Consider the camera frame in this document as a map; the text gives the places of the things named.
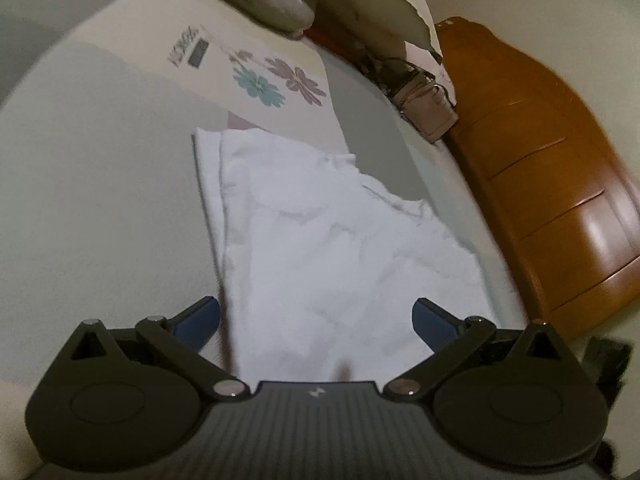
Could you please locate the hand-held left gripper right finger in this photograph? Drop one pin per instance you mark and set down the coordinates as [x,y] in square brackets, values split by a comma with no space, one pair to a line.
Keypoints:
[432,325]

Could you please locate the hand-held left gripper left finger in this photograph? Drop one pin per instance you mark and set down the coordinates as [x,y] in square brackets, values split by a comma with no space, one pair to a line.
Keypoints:
[200,322]

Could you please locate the white printed t-shirt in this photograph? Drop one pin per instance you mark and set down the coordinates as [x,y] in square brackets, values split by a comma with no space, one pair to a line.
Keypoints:
[325,240]

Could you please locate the wooden headboard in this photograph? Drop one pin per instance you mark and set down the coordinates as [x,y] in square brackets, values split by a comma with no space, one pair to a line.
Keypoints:
[550,160]

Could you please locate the red cloth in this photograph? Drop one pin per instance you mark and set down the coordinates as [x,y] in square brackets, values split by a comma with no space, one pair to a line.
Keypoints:
[312,34]

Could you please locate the pale green pillow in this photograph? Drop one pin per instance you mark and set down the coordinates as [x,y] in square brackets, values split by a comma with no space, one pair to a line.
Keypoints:
[370,5]

